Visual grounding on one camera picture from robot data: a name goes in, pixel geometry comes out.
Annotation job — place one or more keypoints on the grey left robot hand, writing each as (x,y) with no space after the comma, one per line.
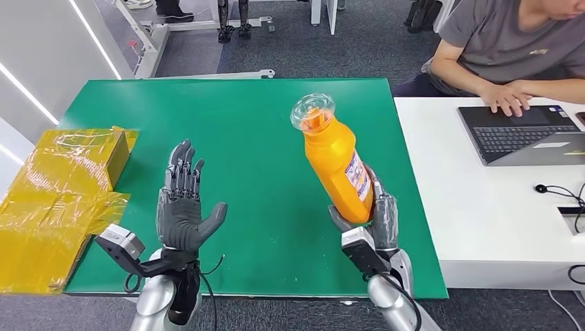
(180,219)

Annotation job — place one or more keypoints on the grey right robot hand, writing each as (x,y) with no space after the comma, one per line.
(386,224)

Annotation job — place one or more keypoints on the orange plastic bottle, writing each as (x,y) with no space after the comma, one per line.
(333,160)

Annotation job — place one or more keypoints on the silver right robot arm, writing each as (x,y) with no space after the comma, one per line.
(388,301)

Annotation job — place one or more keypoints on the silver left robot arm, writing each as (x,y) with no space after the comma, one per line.
(155,301)

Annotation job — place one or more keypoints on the green table mat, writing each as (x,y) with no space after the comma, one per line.
(256,192)

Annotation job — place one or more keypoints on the white desk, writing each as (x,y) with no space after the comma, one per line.
(484,210)

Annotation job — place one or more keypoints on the yellow taped cardboard box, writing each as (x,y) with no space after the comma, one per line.
(77,160)

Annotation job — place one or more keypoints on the flat yellow taped cardboard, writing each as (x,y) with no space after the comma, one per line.
(41,242)

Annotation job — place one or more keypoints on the dark grey laptop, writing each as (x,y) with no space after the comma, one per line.
(516,137)

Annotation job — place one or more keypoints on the person's right hand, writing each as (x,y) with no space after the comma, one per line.
(505,98)

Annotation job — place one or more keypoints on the black humanoid robot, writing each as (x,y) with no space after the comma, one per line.
(224,27)

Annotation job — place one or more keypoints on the person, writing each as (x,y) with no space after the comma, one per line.
(173,13)
(498,41)

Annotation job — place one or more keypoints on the black equipment legs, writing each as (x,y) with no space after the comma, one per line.
(418,18)

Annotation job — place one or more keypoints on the white desk leg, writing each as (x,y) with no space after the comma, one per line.
(331,13)

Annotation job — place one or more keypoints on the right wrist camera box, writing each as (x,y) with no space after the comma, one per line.
(361,249)

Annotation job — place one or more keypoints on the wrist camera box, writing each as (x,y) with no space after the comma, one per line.
(119,241)
(361,249)

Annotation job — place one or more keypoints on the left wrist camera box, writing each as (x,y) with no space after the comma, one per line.
(119,241)

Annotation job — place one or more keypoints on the white metal stand frame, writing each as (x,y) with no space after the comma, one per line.
(151,45)

